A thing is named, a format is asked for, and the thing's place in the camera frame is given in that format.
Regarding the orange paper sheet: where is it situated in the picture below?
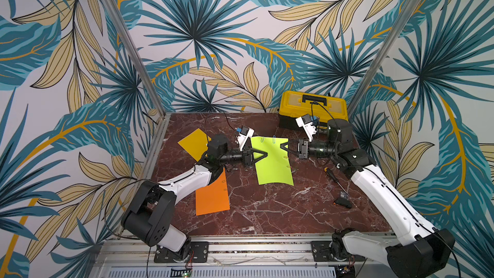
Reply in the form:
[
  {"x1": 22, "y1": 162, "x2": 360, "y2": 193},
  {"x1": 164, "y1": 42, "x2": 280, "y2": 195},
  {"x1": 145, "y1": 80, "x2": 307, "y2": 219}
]
[{"x1": 196, "y1": 171, "x2": 230, "y2": 216}]

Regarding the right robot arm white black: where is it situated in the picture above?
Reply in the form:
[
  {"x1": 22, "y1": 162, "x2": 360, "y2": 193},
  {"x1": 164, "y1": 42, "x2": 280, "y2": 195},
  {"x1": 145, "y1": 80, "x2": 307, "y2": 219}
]
[{"x1": 280, "y1": 115, "x2": 455, "y2": 277}]

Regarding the green paper sheet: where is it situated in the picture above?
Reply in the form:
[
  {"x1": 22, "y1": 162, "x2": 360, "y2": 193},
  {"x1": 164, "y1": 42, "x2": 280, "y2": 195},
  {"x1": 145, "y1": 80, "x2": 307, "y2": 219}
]
[{"x1": 251, "y1": 136, "x2": 294, "y2": 186}]

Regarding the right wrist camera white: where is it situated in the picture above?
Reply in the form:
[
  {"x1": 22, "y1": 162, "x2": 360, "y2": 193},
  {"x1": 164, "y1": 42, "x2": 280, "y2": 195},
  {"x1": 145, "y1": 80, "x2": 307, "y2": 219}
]
[{"x1": 295, "y1": 114, "x2": 319, "y2": 142}]

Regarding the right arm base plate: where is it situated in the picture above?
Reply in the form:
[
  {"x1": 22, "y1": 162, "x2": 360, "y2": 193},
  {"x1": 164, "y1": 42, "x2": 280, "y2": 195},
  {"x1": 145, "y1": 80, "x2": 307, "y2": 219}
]
[{"x1": 311, "y1": 241, "x2": 365, "y2": 263}]

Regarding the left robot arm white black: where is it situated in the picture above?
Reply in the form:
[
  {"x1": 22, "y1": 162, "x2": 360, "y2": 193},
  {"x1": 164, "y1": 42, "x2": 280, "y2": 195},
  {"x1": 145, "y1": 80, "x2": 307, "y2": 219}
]
[{"x1": 121, "y1": 134, "x2": 268, "y2": 260}]

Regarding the aluminium front rail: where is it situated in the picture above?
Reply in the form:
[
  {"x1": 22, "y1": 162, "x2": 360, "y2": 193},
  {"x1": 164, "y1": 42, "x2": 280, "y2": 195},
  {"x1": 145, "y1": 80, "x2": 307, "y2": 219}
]
[{"x1": 90, "y1": 235, "x2": 421, "y2": 269}]

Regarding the yellow paper sheet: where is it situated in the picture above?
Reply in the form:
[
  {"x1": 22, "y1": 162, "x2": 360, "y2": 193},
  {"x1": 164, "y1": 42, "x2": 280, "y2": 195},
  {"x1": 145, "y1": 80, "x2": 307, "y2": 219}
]
[{"x1": 178, "y1": 129, "x2": 211, "y2": 162}]

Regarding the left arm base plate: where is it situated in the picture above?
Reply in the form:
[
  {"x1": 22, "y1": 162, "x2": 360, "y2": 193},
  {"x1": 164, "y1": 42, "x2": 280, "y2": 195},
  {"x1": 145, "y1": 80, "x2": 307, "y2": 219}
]
[{"x1": 154, "y1": 241, "x2": 209, "y2": 264}]

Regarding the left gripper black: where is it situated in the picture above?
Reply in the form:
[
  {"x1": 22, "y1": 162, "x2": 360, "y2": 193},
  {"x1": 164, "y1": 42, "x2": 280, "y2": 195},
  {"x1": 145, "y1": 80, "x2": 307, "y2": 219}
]
[{"x1": 219, "y1": 144, "x2": 268, "y2": 167}]

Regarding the yellow black toolbox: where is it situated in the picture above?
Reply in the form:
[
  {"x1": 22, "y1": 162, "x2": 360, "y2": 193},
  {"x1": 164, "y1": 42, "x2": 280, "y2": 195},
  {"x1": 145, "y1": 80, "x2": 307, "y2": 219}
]
[{"x1": 279, "y1": 91, "x2": 349, "y2": 131}]

